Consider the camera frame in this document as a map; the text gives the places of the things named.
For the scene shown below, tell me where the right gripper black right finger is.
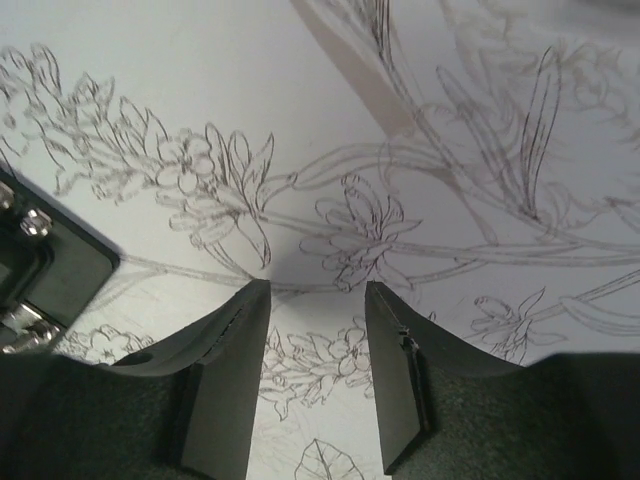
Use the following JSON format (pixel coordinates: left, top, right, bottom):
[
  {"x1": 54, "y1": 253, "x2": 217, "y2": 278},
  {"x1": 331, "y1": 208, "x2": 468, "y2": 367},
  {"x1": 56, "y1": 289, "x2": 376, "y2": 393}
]
[{"x1": 365, "y1": 282, "x2": 639, "y2": 479}]

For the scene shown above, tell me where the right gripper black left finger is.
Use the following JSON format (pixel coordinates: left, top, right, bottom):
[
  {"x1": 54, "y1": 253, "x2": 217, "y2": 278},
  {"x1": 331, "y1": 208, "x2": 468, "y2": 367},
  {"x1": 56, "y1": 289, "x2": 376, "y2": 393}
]
[{"x1": 1, "y1": 280, "x2": 271, "y2": 479}]

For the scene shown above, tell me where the black fuse box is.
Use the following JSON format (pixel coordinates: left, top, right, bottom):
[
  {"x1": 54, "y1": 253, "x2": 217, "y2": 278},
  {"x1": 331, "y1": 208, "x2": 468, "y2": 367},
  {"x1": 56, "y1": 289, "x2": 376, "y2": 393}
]
[{"x1": 1, "y1": 170, "x2": 120, "y2": 354}]

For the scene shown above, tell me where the floral patterned mat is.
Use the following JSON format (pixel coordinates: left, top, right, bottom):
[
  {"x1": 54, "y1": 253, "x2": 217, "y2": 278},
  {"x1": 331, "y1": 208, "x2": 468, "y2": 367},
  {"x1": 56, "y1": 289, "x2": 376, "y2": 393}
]
[{"x1": 1, "y1": 1, "x2": 639, "y2": 479}]

